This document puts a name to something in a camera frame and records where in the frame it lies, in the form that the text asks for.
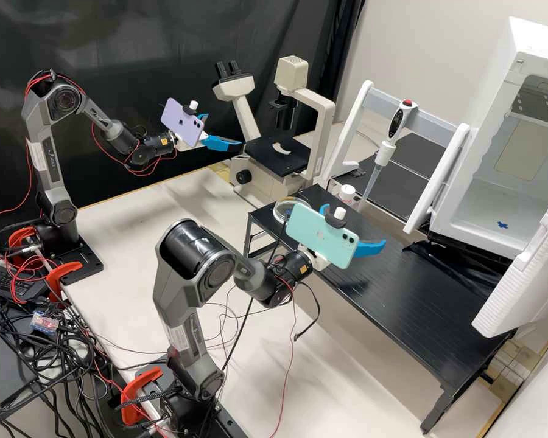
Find black power adapter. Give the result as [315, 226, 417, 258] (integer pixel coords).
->
[0, 336, 38, 408]

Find long black platform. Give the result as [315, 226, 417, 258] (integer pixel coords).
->
[244, 184, 517, 434]

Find incubator door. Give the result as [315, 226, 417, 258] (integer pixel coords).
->
[471, 186, 548, 338]

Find pipette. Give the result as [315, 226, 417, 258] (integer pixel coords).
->
[359, 98, 419, 204]

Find white pipette stand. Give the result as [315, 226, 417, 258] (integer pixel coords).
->
[321, 80, 472, 234]

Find cream microscope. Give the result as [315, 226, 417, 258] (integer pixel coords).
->
[211, 55, 337, 204]

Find white incubator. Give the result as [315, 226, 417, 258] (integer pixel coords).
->
[429, 16, 548, 262]

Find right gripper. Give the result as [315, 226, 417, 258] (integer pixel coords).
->
[299, 204, 387, 273]

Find petri dish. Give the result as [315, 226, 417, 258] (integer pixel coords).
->
[273, 196, 312, 224]

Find wrist camera phone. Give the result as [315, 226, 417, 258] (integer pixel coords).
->
[285, 202, 360, 270]
[160, 97, 209, 148]

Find left wrist camera phone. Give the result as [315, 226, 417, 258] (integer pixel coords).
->
[160, 97, 209, 148]

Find orange clamp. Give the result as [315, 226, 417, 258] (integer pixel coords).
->
[45, 260, 84, 302]
[7, 226, 40, 249]
[120, 366, 165, 425]

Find right wrist camera phone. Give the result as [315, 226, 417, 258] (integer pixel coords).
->
[285, 202, 360, 270]

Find black cable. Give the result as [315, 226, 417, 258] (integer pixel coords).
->
[293, 280, 322, 342]

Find red wire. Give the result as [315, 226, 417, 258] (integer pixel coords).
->
[276, 285, 300, 432]

